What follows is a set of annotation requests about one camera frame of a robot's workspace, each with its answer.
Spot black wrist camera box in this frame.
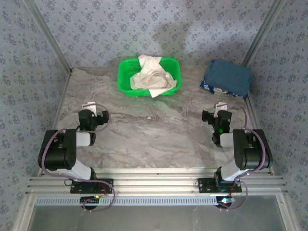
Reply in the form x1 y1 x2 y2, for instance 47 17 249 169
201 110 215 125
95 110 110 126

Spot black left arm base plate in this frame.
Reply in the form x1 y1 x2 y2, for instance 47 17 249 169
70 178 114 194

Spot grey metal lower panel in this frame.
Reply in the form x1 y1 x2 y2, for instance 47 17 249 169
31 205 287 231

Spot white t-shirt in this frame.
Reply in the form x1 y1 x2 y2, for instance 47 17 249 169
129 54 178 98

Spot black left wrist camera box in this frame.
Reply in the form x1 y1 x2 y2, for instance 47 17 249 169
95 110 110 126

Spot grey slotted cable duct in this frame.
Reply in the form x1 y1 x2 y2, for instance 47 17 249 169
35 196 218 207

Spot aluminium frame leg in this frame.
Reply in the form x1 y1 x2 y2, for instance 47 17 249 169
276 194 300 231
14 194 37 231

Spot green plastic basket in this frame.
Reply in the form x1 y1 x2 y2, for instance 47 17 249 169
117 57 182 98

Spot aluminium corner post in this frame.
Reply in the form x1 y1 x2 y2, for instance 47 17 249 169
240 0 287 67
24 0 73 74

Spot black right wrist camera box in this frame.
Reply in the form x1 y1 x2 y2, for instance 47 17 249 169
201 110 215 125

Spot aluminium mounting rails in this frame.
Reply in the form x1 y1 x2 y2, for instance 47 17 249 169
26 167 288 196

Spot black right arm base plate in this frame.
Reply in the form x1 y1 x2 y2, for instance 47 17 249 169
197 177 243 194

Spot folded blue t-shirt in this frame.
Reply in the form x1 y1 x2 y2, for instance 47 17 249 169
200 59 256 98

